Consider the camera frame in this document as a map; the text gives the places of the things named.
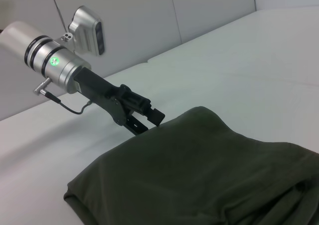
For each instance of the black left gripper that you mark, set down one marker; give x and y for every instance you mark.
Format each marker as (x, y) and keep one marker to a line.
(104, 95)

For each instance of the dark green shirt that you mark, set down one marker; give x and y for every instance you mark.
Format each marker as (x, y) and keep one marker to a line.
(199, 172)

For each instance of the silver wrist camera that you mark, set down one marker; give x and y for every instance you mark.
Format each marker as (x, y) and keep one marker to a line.
(88, 31)

